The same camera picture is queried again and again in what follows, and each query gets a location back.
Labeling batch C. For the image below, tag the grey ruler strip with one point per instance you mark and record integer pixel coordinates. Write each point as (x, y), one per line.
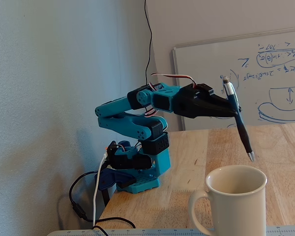
(162, 232)

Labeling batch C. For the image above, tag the cream ceramic mug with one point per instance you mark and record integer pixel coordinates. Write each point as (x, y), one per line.
(236, 206)

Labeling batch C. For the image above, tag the dark blue ballpoint pen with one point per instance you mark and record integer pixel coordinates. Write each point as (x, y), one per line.
(243, 132)

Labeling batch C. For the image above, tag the blue black table clamp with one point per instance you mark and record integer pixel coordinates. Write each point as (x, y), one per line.
(113, 178)

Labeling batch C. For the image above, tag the whiteboard with blue writing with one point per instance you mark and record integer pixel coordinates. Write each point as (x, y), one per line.
(206, 61)

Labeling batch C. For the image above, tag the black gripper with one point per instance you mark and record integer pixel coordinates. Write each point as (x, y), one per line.
(190, 104)

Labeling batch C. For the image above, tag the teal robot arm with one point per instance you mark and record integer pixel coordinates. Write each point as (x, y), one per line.
(113, 108)

